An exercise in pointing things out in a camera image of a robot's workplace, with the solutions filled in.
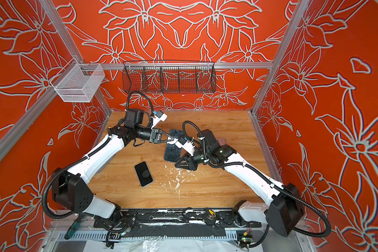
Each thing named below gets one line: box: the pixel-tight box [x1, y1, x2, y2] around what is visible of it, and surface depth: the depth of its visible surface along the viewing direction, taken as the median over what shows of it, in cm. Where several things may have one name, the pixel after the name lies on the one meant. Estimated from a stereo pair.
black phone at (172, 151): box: [164, 129, 184, 163], surface depth 68 cm
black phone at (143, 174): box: [133, 161, 154, 188], surface depth 89 cm
